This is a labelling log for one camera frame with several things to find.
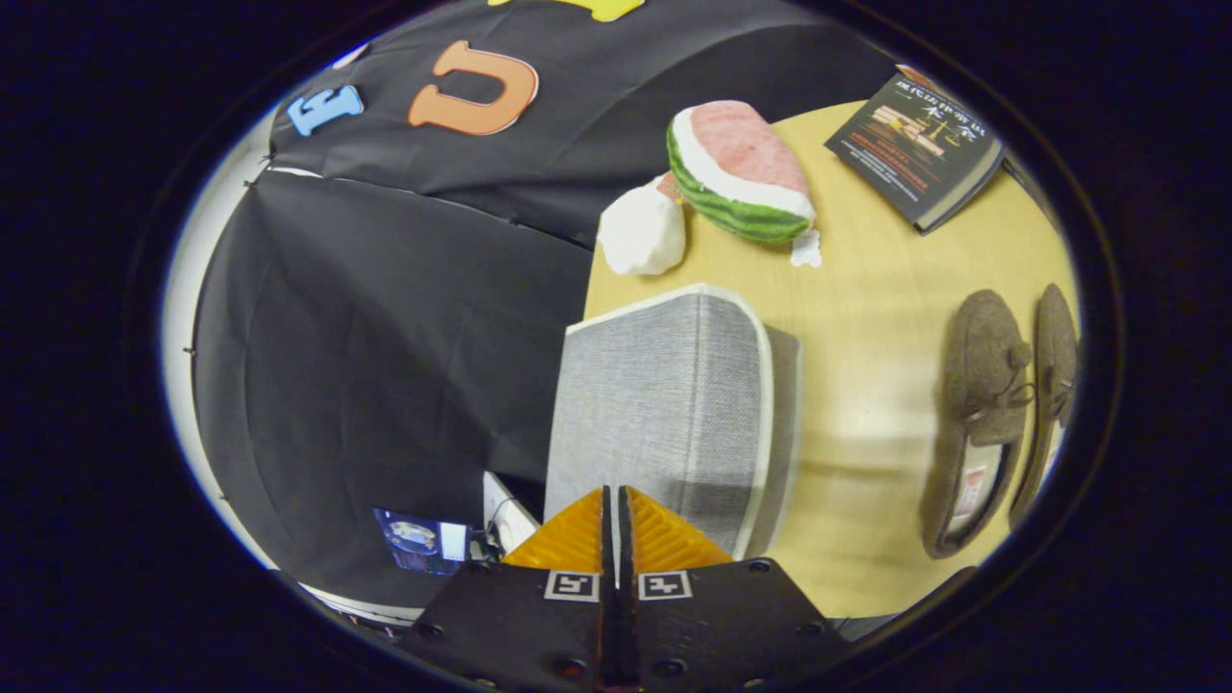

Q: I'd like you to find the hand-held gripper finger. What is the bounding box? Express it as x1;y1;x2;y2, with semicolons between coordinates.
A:
395;486;617;693
616;486;853;693

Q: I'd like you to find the grey fabric storage box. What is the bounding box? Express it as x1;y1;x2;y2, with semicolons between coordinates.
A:
544;283;803;562

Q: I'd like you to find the brown fuzzy slipper shoe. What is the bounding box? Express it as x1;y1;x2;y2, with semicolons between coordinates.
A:
1009;283;1081;528
919;289;1036;561

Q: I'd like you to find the small lit screen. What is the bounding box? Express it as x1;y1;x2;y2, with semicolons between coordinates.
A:
373;507;471;577

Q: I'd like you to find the white plush toy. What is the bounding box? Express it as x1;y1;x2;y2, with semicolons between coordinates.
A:
597;173;687;277

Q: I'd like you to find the watermelon slice plush toy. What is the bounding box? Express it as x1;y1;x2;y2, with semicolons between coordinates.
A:
666;100;824;269

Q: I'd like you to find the black paperback book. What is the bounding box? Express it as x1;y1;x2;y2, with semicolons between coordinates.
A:
825;72;1007;235

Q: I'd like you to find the white device with cables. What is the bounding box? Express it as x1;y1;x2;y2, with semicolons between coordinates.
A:
481;472;540;559

